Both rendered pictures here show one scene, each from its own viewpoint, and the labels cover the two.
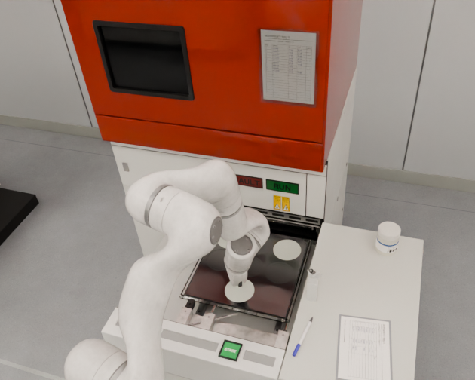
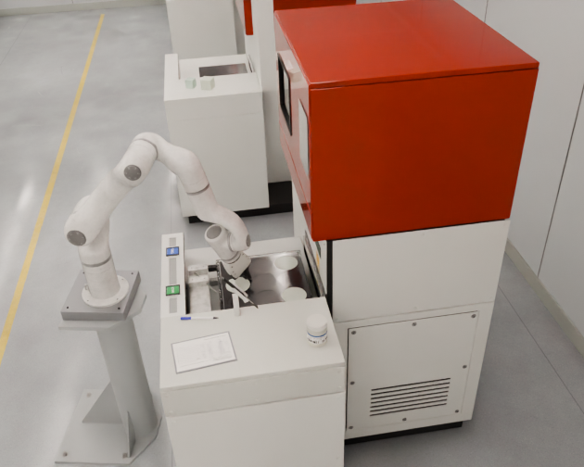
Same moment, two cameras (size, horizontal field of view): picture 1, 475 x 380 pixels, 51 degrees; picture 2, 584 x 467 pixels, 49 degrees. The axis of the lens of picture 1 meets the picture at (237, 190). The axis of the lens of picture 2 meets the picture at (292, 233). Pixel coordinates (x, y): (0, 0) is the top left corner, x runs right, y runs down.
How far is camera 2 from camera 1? 1.88 m
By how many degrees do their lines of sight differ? 47
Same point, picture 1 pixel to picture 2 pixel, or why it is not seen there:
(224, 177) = (177, 159)
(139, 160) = not seen: hidden behind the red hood
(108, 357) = not seen: hidden behind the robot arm
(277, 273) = (265, 297)
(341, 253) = (294, 316)
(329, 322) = (219, 328)
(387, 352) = (206, 363)
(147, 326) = (95, 199)
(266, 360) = (173, 309)
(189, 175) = (163, 145)
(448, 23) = not seen: outside the picture
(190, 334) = (177, 270)
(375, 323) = (229, 351)
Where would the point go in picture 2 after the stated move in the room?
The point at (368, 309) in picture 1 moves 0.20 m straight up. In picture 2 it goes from (243, 345) to (237, 302)
